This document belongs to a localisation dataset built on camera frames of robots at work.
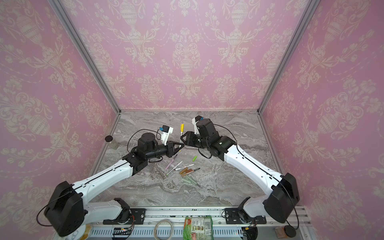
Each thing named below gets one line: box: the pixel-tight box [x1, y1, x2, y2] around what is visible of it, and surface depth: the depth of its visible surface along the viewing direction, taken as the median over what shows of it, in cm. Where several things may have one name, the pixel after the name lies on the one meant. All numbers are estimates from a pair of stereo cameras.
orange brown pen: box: [181, 167, 201, 177], surface depth 91 cm
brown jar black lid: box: [275, 225, 297, 239], surface depth 65 cm
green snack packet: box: [183, 215, 214, 240], surface depth 71 cm
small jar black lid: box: [105, 135, 113, 142], surface depth 95 cm
